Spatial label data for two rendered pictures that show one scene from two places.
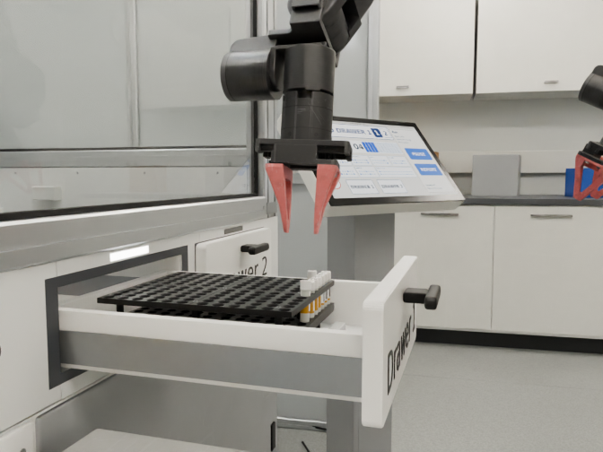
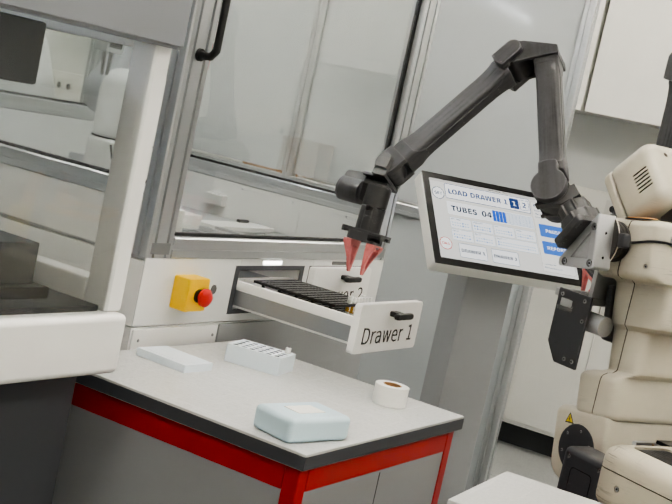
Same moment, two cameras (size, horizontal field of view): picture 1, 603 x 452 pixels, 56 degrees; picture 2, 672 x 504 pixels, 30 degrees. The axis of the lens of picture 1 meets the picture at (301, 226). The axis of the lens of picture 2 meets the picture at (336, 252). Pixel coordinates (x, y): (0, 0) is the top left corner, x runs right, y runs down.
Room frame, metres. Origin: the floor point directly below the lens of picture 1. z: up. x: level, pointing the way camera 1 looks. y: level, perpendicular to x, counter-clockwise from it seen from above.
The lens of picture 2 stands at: (-2.13, -0.57, 1.32)
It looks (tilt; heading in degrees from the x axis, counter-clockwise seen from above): 6 degrees down; 13
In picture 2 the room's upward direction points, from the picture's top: 12 degrees clockwise
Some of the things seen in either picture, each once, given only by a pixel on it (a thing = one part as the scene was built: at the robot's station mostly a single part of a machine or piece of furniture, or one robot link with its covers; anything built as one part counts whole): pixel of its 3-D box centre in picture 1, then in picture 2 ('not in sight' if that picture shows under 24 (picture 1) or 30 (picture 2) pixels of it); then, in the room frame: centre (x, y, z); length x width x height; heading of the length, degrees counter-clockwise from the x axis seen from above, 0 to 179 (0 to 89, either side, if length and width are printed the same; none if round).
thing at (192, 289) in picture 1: (224, 314); (311, 304); (0.66, 0.09, 0.87); 0.22 x 0.18 x 0.06; 73
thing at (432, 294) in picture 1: (421, 296); (399, 315); (0.59, -0.13, 0.91); 0.07 x 0.04 x 0.01; 163
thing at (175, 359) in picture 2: not in sight; (174, 358); (0.21, 0.23, 0.77); 0.13 x 0.09 x 0.02; 70
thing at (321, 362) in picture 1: (218, 317); (307, 305); (0.66, 0.10, 0.86); 0.40 x 0.26 x 0.06; 73
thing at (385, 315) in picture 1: (395, 323); (386, 326); (0.60, -0.10, 0.87); 0.29 x 0.02 x 0.11; 163
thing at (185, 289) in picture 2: not in sight; (190, 293); (0.37, 0.28, 0.88); 0.07 x 0.05 x 0.07; 163
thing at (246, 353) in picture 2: not in sight; (260, 357); (0.38, 0.11, 0.78); 0.12 x 0.08 x 0.04; 84
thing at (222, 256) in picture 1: (239, 265); (337, 288); (0.99, 0.11, 0.87); 0.29 x 0.02 x 0.11; 163
